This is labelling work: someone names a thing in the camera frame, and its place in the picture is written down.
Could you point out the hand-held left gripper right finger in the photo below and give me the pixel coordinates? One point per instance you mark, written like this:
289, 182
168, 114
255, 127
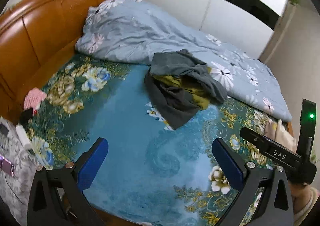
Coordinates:
226, 161

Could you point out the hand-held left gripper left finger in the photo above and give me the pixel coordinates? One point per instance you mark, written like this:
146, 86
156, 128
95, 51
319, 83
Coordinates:
93, 158

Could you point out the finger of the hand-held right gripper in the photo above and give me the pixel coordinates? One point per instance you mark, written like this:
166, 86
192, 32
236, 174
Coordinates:
253, 138

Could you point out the beige cloth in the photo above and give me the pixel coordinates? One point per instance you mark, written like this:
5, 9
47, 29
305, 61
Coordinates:
278, 132

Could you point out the teal floral bedsheet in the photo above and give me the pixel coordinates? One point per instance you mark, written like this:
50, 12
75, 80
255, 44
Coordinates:
130, 116

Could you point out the white bottle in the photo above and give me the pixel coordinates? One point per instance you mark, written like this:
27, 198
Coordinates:
23, 136

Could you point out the small black pouch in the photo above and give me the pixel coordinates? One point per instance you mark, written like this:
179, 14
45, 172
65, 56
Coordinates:
27, 115

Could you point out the olive green garment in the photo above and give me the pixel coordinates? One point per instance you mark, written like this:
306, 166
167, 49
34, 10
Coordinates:
192, 86

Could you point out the grey patterned nightstand cloth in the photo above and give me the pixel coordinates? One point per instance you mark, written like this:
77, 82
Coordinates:
15, 176

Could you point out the pink striped cloth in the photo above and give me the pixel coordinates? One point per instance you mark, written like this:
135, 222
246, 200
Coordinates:
35, 98

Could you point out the pink phone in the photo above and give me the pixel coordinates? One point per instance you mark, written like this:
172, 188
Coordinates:
7, 164

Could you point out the grey phone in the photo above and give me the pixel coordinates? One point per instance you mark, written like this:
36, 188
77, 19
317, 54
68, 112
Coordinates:
4, 129

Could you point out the white wardrobe with black stripe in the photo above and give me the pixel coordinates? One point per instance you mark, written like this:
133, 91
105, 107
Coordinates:
225, 3

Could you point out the wooden headboard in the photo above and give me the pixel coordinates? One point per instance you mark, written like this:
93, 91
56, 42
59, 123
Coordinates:
45, 28

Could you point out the light blue floral duvet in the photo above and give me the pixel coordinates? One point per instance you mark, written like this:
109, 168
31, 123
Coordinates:
155, 31

